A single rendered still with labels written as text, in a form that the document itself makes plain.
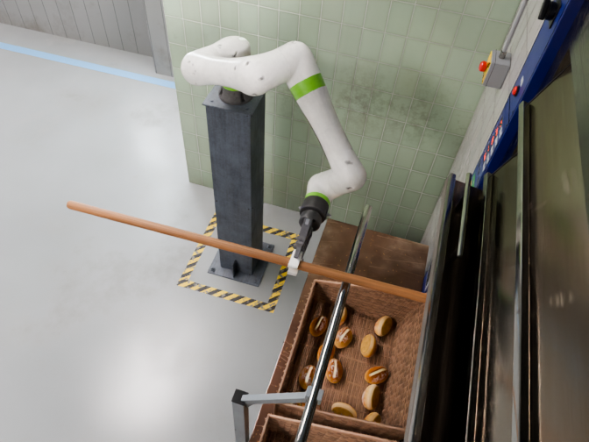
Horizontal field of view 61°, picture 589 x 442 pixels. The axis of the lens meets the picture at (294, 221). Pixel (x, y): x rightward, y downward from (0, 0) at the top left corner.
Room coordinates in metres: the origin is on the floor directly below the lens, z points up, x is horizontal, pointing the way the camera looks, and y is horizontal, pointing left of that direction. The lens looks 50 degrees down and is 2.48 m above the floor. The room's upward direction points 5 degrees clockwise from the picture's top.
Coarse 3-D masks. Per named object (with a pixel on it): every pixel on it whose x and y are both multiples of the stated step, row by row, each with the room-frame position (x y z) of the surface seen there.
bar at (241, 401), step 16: (368, 208) 1.19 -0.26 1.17; (352, 256) 0.97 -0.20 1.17; (352, 272) 0.91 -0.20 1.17; (336, 304) 0.79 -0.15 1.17; (336, 320) 0.73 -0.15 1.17; (336, 336) 0.69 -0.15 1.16; (320, 368) 0.58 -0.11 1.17; (320, 384) 0.54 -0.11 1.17; (240, 400) 0.55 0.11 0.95; (256, 400) 0.54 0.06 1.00; (272, 400) 0.53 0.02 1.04; (288, 400) 0.52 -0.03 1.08; (304, 400) 0.51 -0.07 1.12; (320, 400) 0.49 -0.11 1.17; (240, 416) 0.54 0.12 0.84; (304, 416) 0.45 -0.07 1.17; (240, 432) 0.54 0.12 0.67; (304, 432) 0.41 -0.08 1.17
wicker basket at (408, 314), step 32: (320, 288) 1.15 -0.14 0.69; (352, 288) 1.13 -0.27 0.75; (352, 320) 1.07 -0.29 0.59; (416, 320) 1.00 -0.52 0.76; (352, 352) 0.92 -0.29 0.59; (384, 352) 0.94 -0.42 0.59; (416, 352) 0.84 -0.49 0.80; (288, 384) 0.76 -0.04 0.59; (352, 384) 0.79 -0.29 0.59; (384, 384) 0.80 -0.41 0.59; (288, 416) 0.62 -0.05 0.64; (320, 416) 0.60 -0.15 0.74; (384, 416) 0.67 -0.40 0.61
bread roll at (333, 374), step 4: (332, 360) 0.85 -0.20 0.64; (336, 360) 0.86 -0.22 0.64; (332, 364) 0.84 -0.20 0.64; (336, 364) 0.84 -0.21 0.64; (340, 364) 0.85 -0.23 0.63; (328, 368) 0.82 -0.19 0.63; (332, 368) 0.82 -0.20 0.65; (336, 368) 0.82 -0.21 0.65; (340, 368) 0.83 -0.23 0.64; (328, 372) 0.81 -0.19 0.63; (332, 372) 0.81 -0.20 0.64; (336, 372) 0.81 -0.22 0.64; (340, 372) 0.81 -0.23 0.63; (328, 376) 0.80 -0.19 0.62; (332, 376) 0.79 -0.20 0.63; (336, 376) 0.79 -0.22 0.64; (340, 376) 0.80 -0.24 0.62; (332, 380) 0.78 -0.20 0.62; (336, 380) 0.78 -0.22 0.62
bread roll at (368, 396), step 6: (372, 384) 0.77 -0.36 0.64; (366, 390) 0.75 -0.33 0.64; (372, 390) 0.74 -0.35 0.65; (378, 390) 0.75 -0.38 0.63; (366, 396) 0.72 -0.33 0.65; (372, 396) 0.72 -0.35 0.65; (378, 396) 0.73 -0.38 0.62; (366, 402) 0.70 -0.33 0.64; (372, 402) 0.70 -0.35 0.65; (378, 402) 0.72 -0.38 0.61; (366, 408) 0.69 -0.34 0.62; (372, 408) 0.68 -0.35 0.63
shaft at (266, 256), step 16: (80, 208) 1.05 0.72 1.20; (96, 208) 1.05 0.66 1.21; (128, 224) 1.01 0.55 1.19; (144, 224) 1.01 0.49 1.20; (160, 224) 1.01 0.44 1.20; (192, 240) 0.96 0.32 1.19; (208, 240) 0.96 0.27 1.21; (224, 240) 0.97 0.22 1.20; (256, 256) 0.92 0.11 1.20; (272, 256) 0.92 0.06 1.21; (320, 272) 0.88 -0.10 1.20; (336, 272) 0.88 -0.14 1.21; (368, 288) 0.85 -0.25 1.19; (384, 288) 0.84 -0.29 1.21; (400, 288) 0.85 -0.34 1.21
